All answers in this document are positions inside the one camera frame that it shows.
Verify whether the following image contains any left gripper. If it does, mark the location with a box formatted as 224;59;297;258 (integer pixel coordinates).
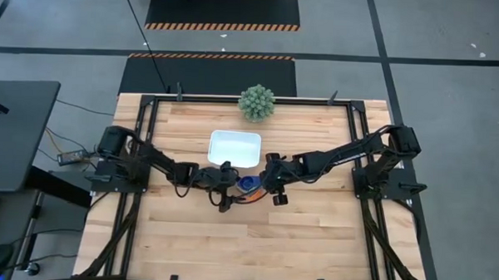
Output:
196;159;245;214

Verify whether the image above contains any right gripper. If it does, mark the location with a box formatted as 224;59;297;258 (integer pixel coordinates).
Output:
254;151;306;208

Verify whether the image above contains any light blue measuring cup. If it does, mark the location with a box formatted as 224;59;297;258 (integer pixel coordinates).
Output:
235;174;264;195

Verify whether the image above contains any large red measuring cup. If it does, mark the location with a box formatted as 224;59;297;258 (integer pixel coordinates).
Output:
236;188;270;202

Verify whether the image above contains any white plastic basket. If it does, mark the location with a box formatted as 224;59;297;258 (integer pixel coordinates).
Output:
206;129;263;169

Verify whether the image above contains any green artificial succulent plant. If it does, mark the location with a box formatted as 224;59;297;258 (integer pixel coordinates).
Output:
237;83;277;125

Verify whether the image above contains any black hazard-striped floor mat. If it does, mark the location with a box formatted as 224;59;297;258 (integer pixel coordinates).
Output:
117;50;299;101
144;0;302;36

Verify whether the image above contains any black power adapter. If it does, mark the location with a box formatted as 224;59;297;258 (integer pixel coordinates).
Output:
57;148;90;168

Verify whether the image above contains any black desk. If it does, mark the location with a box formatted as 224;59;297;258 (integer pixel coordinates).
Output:
0;79;62;196

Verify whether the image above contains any black metal table frame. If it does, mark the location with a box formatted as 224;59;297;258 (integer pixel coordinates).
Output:
77;89;433;280

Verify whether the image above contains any black cable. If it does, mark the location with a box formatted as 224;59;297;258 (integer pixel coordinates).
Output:
117;0;175;93

